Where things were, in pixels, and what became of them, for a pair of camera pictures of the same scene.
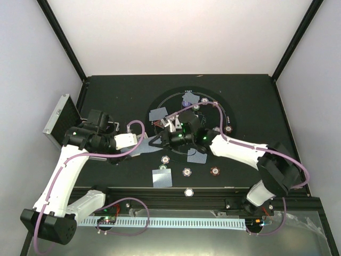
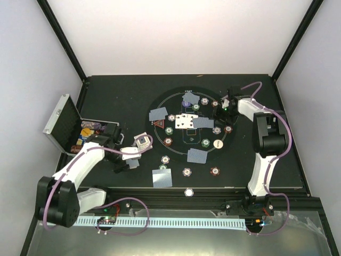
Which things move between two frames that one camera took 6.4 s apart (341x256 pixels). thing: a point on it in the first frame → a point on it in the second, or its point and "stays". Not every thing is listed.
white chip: (188, 192) stays
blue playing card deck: (144, 146) → (132, 164)
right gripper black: (166, 139) → (219, 115)
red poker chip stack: (214, 170) stays
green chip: (196, 108) stays
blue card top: (189, 97) stays
